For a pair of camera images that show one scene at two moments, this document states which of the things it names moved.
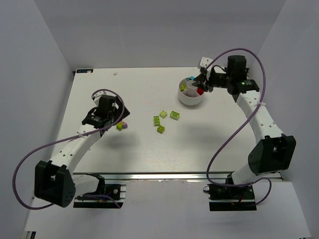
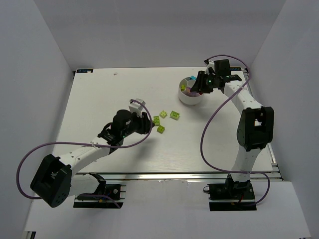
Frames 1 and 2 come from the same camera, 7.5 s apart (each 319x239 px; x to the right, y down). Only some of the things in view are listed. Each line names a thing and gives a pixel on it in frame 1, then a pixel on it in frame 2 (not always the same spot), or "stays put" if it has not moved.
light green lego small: [163, 114] stays put
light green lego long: [156, 121] stays put
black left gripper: [117, 116] -> [144, 123]
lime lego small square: [160, 129] stays put
